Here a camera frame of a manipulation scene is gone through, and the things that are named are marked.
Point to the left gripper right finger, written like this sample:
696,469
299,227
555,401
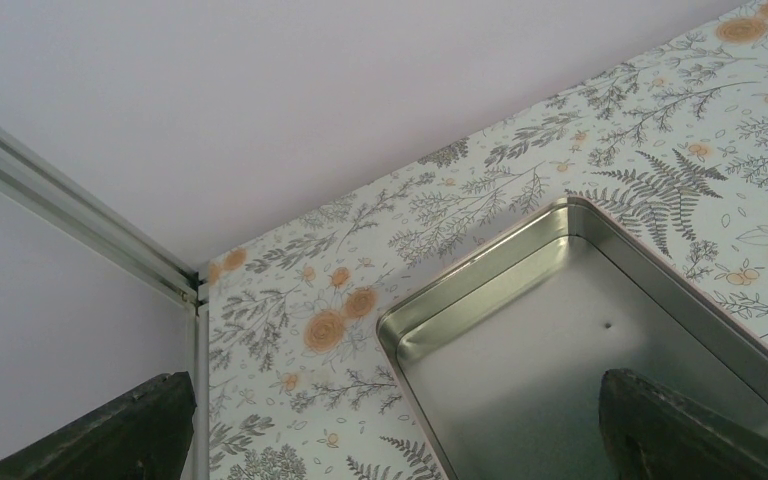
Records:
650,431

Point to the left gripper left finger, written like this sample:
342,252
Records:
145,433

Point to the silver metal tin tray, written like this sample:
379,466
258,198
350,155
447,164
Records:
501,357

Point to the floral patterned table mat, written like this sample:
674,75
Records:
672,143

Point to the aluminium corner post left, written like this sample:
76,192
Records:
90,307

